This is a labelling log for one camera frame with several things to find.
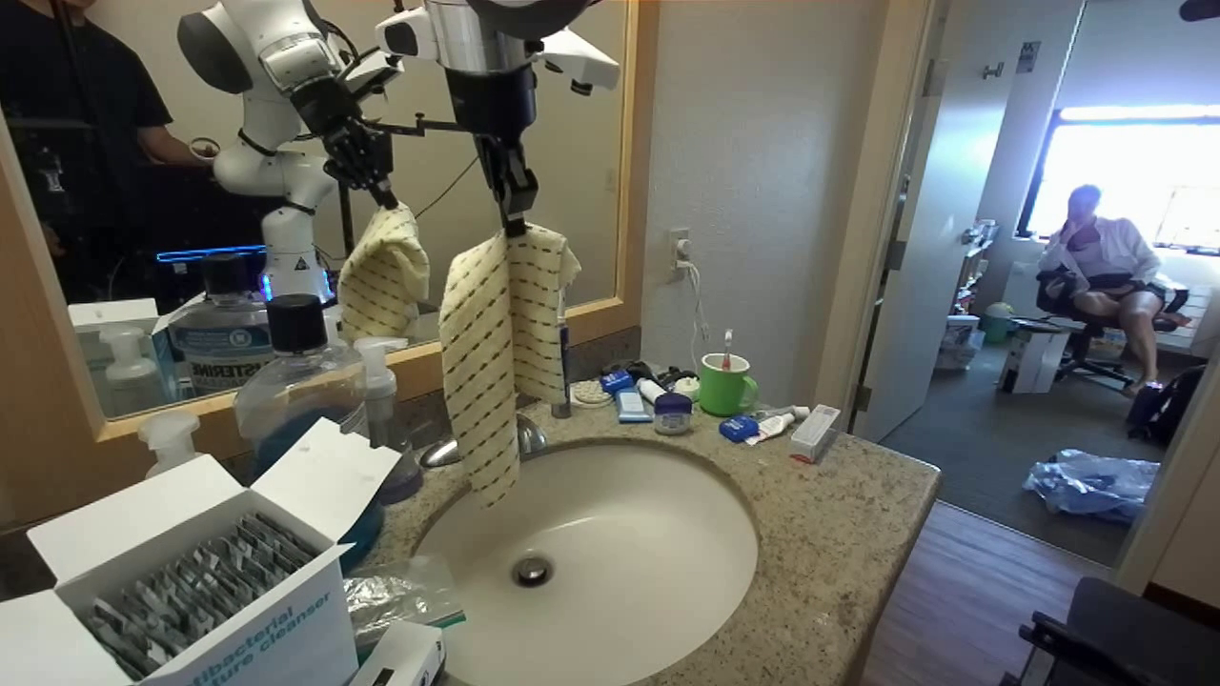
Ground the wood framed mirror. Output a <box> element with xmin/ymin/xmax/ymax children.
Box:
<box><xmin>0</xmin><ymin>0</ymin><xmax>664</xmax><ymax>509</ymax></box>

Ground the blue white tube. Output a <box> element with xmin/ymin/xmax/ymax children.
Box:
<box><xmin>721</xmin><ymin>409</ymin><xmax>806</xmax><ymax>447</ymax></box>

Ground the cream patterned towel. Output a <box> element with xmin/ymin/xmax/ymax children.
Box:
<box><xmin>437</xmin><ymin>224</ymin><xmax>580</xmax><ymax>507</ymax></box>

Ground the clear plastic zip bag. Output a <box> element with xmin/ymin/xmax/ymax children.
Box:
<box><xmin>345</xmin><ymin>574</ymin><xmax>467</xmax><ymax>631</ymax></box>

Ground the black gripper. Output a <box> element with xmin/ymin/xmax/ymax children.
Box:
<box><xmin>447</xmin><ymin>69</ymin><xmax>539</xmax><ymax>236</ymax></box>

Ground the chrome faucet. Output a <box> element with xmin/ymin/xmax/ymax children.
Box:
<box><xmin>416</xmin><ymin>412</ymin><xmax>553</xmax><ymax>473</ymax></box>

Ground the blue mouthwash bottle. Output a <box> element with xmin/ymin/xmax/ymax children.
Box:
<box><xmin>233</xmin><ymin>295</ymin><xmax>384</xmax><ymax>570</ymax></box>

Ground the small clear soap bottle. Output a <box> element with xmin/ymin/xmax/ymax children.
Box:
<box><xmin>356</xmin><ymin>338</ymin><xmax>398</xmax><ymax>447</ymax></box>

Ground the white oval sink basin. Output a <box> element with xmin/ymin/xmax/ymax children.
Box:
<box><xmin>418</xmin><ymin>438</ymin><xmax>760</xmax><ymax>686</ymax></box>

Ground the green mug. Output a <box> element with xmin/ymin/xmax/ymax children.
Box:
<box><xmin>699</xmin><ymin>351</ymin><xmax>755</xmax><ymax>420</ymax></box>

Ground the white power cable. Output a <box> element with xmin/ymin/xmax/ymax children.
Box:
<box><xmin>676</xmin><ymin>260</ymin><xmax>718</xmax><ymax>375</ymax></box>

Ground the small white tube box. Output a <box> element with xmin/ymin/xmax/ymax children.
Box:
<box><xmin>352</xmin><ymin>620</ymin><xmax>447</xmax><ymax>686</ymax></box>

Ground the blue cloth on floor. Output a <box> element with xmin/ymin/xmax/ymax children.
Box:
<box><xmin>1027</xmin><ymin>448</ymin><xmax>1159</xmax><ymax>527</ymax></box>

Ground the white long box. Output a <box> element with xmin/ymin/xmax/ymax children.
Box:
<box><xmin>789</xmin><ymin>405</ymin><xmax>843</xmax><ymax>465</ymax></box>

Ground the wall power outlet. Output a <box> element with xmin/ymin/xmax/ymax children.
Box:
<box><xmin>670</xmin><ymin>224</ymin><xmax>699</xmax><ymax>283</ymax></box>

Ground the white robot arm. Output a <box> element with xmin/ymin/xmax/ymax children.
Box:
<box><xmin>379</xmin><ymin>0</ymin><xmax>623</xmax><ymax>236</ymax></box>

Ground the seated person in room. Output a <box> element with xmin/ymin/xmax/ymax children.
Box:
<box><xmin>1038</xmin><ymin>184</ymin><xmax>1176</xmax><ymax>389</ymax></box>

